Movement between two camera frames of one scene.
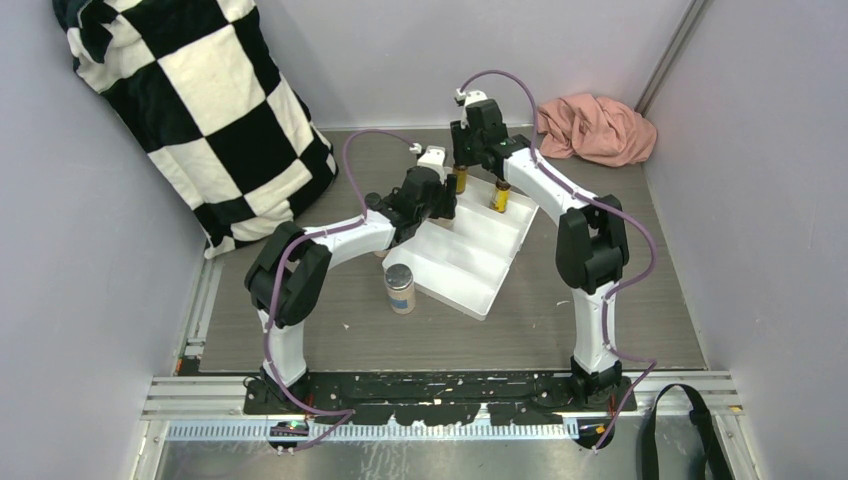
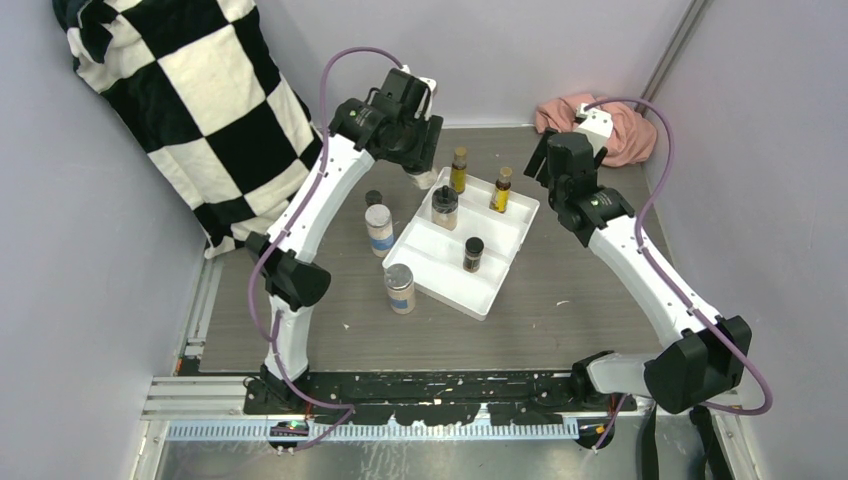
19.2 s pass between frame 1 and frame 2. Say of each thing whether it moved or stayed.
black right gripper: moved
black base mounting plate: stayed
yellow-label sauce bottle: stayed
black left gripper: moved
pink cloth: stayed
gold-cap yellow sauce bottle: stayed
